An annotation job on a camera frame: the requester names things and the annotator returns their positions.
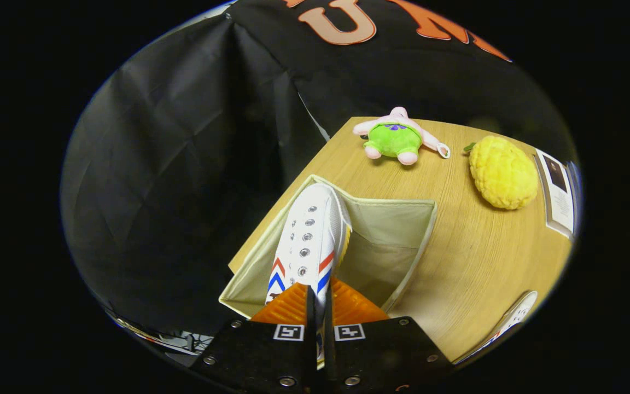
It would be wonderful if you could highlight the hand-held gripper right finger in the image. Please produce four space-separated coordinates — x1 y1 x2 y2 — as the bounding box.
323 276 455 394

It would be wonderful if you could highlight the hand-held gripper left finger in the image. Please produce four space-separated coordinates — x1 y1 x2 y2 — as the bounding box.
189 283 317 394

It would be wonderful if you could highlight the beige fabric storage box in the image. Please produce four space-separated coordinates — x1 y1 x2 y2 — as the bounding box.
218 174 438 321

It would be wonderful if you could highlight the pink and green plush toy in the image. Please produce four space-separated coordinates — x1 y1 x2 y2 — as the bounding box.
352 107 451 166

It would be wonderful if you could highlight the yellow plush toy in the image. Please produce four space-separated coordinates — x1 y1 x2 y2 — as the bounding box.
464 135 539 211

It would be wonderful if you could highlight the white book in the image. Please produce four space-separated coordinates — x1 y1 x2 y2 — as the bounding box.
534 148 577 241

